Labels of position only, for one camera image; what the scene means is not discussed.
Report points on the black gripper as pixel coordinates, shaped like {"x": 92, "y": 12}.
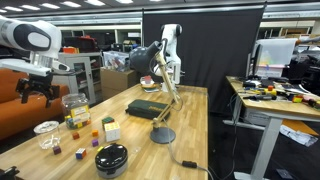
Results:
{"x": 40, "y": 84}

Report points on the clear glass jar lid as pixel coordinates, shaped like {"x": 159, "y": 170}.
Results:
{"x": 46, "y": 127}

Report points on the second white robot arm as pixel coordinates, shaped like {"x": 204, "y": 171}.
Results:
{"x": 170, "y": 33}

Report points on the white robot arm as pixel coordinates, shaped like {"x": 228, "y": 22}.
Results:
{"x": 43, "y": 41}

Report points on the small clear glass jar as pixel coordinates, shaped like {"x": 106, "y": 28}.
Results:
{"x": 50, "y": 139}

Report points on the large jar with coloured blocks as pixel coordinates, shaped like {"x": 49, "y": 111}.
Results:
{"x": 76, "y": 110}

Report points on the black round pot with lid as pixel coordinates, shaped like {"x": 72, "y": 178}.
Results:
{"x": 111, "y": 161}

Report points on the orange sofa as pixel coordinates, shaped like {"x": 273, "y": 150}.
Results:
{"x": 15, "y": 116}

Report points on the brown red small cube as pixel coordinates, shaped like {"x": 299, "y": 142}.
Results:
{"x": 76, "y": 135}

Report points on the dark purple cube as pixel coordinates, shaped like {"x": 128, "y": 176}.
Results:
{"x": 56, "y": 150}

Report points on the orange small cube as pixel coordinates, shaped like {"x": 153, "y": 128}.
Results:
{"x": 95, "y": 133}

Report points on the small multicolour cube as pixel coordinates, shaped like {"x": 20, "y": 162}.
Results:
{"x": 80, "y": 153}

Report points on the purple small cube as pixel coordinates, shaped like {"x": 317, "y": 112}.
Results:
{"x": 95, "y": 142}

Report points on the dark rubiks cube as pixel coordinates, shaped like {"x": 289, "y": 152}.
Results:
{"x": 107, "y": 120}

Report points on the cardboard box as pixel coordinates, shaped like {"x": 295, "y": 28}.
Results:
{"x": 114, "y": 82}

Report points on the yellow small cube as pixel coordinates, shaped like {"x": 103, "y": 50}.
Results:
{"x": 100, "y": 149}

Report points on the white rubiks cube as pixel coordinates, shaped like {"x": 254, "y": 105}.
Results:
{"x": 112, "y": 131}

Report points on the dark green flat case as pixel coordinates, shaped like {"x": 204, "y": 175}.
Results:
{"x": 145, "y": 109}

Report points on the plate with red block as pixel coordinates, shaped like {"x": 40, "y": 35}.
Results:
{"x": 148, "y": 85}

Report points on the side desk with clutter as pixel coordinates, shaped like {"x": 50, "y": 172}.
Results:
{"x": 277, "y": 111}

